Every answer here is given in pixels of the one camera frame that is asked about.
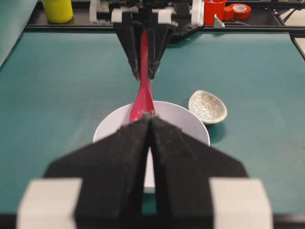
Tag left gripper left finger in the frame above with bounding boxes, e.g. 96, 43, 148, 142
16, 114, 152, 229

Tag red tape roll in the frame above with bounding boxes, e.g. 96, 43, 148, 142
224, 3, 252, 21

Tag yellow cylindrical cup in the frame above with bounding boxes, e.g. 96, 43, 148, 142
42, 0, 73, 23

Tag white round bowl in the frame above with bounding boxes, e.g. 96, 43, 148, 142
93, 101, 210, 194

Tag crackle glazed small dish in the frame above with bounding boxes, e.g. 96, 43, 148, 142
188, 90, 228, 125

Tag red plastic spoon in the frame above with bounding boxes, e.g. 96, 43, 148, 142
129, 31, 155, 123

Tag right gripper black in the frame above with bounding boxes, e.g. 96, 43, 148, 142
89, 0, 204, 79

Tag red cup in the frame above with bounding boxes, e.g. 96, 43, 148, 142
203, 0, 227, 25

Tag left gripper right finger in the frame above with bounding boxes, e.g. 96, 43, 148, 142
150, 117, 273, 229

